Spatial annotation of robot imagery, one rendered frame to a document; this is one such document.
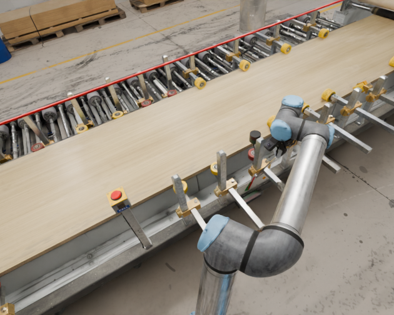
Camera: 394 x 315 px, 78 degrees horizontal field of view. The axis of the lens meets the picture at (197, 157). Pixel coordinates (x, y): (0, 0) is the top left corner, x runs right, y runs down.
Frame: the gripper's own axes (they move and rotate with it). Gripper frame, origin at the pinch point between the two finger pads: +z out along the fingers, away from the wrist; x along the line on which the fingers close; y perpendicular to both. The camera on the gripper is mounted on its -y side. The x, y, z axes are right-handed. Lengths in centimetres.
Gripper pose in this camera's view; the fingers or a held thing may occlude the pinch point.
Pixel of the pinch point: (276, 156)
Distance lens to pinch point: 138.4
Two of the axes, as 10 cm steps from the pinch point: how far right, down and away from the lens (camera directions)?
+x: -5.0, -6.2, 6.0
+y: 8.6, -4.3, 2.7
